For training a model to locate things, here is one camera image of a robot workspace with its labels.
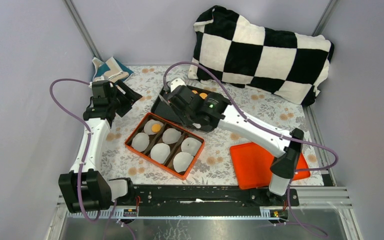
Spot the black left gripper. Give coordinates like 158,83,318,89
108,80,143,118

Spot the orange cookie box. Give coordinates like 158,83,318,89
124,112,205,180

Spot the black cookie tray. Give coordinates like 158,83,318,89
150,87,215,133

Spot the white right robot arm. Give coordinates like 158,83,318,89
163,85,304,206

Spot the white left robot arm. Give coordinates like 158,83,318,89
58,80,142,215

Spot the teal beige folded cloth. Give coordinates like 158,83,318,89
92,57,134,83

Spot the floral table mat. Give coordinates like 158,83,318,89
101,65,312,185

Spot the orange box lid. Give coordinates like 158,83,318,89
229,142,311,190

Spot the black white checkered pillow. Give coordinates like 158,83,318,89
188,5,335,106

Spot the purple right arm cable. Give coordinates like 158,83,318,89
163,61,340,239

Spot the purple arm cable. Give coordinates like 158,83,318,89
49,78,137,240
163,61,340,239

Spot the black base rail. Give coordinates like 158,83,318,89
117,184,300,218

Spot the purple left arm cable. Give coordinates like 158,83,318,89
49,78,137,240

